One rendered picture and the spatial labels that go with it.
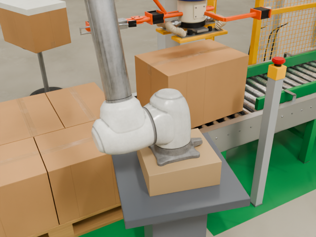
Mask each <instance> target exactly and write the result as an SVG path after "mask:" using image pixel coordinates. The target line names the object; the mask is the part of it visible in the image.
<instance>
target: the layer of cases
mask: <svg viewBox="0 0 316 237"><path fill-rule="evenodd" d="M104 101H105V96H104V92H103V91H102V90H101V89H100V88H99V87H98V86H97V85H96V84H95V83H94V82H92V83H87V84H83V85H78V86H74V87H69V88H64V89H59V90H55V91H51V92H46V93H42V94H37V95H32V96H28V97H23V98H18V99H14V100H10V101H5V102H1V103H0V237H29V236H32V235H34V234H37V233H40V232H42V231H45V230H47V229H50V228H53V227H56V226H58V225H59V224H60V225H61V224H64V223H67V222H69V221H72V220H75V219H77V218H80V217H83V216H85V215H88V214H91V213H94V212H97V211H99V210H102V209H105V208H107V207H110V206H112V205H115V204H118V203H120V198H119V192H118V187H117V182H116V177H115V172H114V167H113V162H112V157H111V155H109V154H106V153H102V152H100V151H99V150H98V149H97V147H96V145H95V143H94V140H93V138H92V134H91V130H92V126H93V124H94V122H95V121H96V120H97V119H99V118H100V107H101V105H102V103H103V102H104Z"/></svg>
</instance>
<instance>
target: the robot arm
mask: <svg viewBox="0 0 316 237"><path fill-rule="evenodd" d="M84 2H85V6H86V11H87V17H88V21H89V26H90V31H91V35H92V40H93V43H94V47H95V53H96V58H97V62H98V67H99V72H100V76H101V81H102V85H103V91H104V96H105V101H104V102H103V103H102V105H101V107H100V118H99V119H97V120H96V121H95V122H94V124H93V126H92V130H91V134H92V138H93V140H94V143H95V145H96V147H97V149H98V150H99V151H100V152H102V153H106V154H109V155H121V154H127V153H130V152H134V151H137V150H141V149H144V148H146V147H149V148H150V149H151V150H152V152H153V154H154V156H155V158H156V160H157V165H158V166H165V165H167V164H170V163H174V162H178V161H183V160H187V159H191V158H199V157H200V152H199V151H197V150H196V149H195V148H194V147H196V146H199V145H201V144H202V143H203V141H202V138H200V137H198V138H191V137H190V135H191V120H190V110H189V107H188V104H187V101H186V99H185V98H184V97H183V95H182V94H181V93H180V92H179V91H178V90H176V89H171V88H165V89H161V90H159V91H157V92H156V93H154V95H153V96H152V97H151V98H150V102H149V103H148V104H146V105H145V106H143V107H142V106H141V104H140V101H139V100H138V99H137V98H135V97H134V96H133V95H132V92H131V87H130V82H129V77H128V72H127V67H126V60H125V55H124V50H123V44H122V39H121V34H120V29H119V22H118V17H117V12H116V7H115V1H114V0H84Z"/></svg>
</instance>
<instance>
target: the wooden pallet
mask: <svg viewBox="0 0 316 237"><path fill-rule="evenodd" d="M122 219H123V213H122V208H121V203H118V204H115V205H112V206H110V207H107V208H105V209H102V210H99V211H97V212H94V213H91V214H88V215H85V216H83V217H80V218H77V219H75V220H72V221H69V222H67V223H64V224H61V225H60V224H59V225H58V226H56V227H53V228H50V229H47V230H45V231H42V232H40V233H37V234H34V235H32V236H29V237H78V236H81V235H83V234H86V233H88V232H91V231H93V230H96V229H99V228H101V227H104V226H106V225H109V224H111V223H114V222H117V221H119V220H122Z"/></svg>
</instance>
